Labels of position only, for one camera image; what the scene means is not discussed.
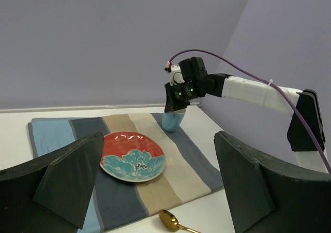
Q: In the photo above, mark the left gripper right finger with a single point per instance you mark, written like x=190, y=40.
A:
x=266, y=194

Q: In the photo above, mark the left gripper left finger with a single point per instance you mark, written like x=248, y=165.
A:
x=51, y=193

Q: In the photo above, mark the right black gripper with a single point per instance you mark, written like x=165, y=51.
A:
x=178, y=97

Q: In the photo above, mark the light blue mug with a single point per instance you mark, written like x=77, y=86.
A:
x=172, y=120

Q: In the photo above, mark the striped blue beige placemat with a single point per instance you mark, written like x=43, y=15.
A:
x=188, y=174

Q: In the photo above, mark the red blue floral plate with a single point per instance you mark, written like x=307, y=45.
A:
x=132, y=157

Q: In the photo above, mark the gold spoon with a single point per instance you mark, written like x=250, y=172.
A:
x=171, y=222

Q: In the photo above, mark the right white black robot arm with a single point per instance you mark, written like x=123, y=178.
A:
x=305, y=133

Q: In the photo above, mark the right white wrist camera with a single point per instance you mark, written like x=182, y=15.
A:
x=175, y=72

